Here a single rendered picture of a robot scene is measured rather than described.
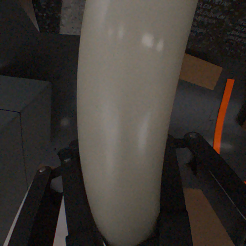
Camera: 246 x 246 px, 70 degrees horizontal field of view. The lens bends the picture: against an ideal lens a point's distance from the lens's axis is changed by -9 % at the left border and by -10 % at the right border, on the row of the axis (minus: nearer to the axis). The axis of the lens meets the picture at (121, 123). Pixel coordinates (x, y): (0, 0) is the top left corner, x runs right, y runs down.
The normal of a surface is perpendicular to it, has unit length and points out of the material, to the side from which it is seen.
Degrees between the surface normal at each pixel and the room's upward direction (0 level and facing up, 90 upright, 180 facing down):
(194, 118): 0
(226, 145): 0
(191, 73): 0
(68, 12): 45
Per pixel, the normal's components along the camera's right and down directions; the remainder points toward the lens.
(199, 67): 0.03, 0.47
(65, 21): -0.10, 0.95
